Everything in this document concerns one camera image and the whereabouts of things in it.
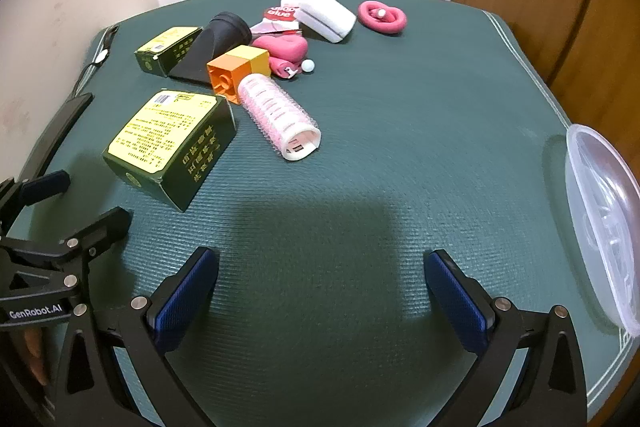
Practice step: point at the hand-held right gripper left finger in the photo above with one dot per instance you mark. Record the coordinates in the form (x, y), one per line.
(185, 297)

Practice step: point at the white foam block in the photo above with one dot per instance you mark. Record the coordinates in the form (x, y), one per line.
(330, 14)

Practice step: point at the clear plastic bowl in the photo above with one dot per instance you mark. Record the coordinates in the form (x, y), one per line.
(600, 217)

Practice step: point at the black cylindrical cup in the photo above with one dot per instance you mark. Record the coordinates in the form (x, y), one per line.
(222, 32)

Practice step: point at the orange yellow toy block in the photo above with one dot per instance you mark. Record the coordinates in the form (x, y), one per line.
(227, 74)

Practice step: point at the pink hair roller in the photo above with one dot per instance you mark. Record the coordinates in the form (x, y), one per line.
(275, 112)

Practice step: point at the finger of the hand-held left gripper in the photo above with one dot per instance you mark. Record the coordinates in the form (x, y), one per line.
(107, 227)
(45, 187)

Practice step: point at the person's left hand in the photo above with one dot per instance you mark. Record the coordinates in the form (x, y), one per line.
(37, 357)

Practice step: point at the pink white candy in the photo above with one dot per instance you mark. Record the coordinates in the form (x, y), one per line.
(280, 14)

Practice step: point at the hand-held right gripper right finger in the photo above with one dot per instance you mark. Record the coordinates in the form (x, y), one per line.
(460, 302)

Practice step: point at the pink foam curler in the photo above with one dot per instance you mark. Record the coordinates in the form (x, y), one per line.
(280, 49)
(372, 23)

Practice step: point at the green mat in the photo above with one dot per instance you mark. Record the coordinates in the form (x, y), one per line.
(375, 157)

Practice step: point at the green yellow label box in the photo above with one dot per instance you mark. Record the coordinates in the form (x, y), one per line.
(165, 47)
(160, 137)

